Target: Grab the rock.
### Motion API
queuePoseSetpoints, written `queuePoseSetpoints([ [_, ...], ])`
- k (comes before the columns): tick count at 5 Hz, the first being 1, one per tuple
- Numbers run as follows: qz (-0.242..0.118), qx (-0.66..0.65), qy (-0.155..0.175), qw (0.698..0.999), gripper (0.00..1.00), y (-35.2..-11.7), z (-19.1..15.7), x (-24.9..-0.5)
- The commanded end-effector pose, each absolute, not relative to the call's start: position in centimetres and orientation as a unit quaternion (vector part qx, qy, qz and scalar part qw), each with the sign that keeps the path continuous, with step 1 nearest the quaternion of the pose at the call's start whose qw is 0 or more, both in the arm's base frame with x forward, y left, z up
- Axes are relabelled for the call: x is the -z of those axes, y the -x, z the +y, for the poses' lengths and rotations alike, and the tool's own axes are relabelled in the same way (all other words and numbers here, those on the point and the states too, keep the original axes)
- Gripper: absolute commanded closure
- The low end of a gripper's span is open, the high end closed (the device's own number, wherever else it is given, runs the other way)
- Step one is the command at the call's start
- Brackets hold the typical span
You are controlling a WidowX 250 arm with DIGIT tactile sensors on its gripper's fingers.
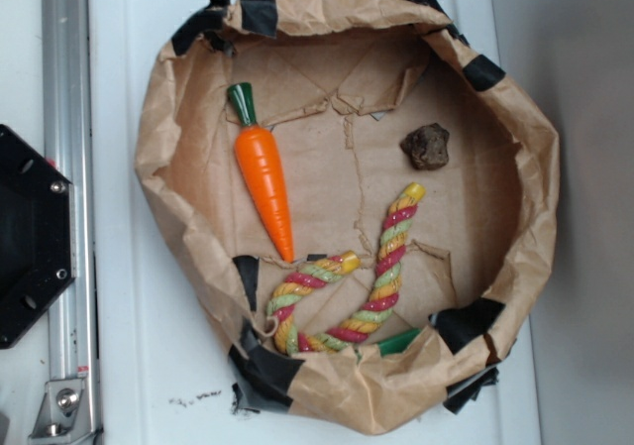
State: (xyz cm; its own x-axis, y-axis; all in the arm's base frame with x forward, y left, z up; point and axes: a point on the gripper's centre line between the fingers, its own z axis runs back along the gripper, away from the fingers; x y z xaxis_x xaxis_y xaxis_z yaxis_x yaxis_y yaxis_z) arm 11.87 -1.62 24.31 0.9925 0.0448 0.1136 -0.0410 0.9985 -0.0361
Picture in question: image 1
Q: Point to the brown rock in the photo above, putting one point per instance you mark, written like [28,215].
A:
[427,147]

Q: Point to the orange plastic toy carrot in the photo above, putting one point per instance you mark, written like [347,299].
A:
[260,163]

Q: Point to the brown paper bag bin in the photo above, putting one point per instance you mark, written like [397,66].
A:
[340,83]

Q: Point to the green plastic object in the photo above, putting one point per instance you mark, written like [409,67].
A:
[396,344]

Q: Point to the white plastic tray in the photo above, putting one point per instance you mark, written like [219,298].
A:
[164,375]

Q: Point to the multicolour twisted rope toy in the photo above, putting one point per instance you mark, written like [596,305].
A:
[370,316]

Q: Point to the aluminium extrusion rail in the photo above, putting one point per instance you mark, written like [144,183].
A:
[73,337]

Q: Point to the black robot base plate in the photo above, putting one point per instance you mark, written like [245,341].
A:
[36,241]

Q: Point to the metal corner bracket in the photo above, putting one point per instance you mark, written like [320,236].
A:
[67,414]

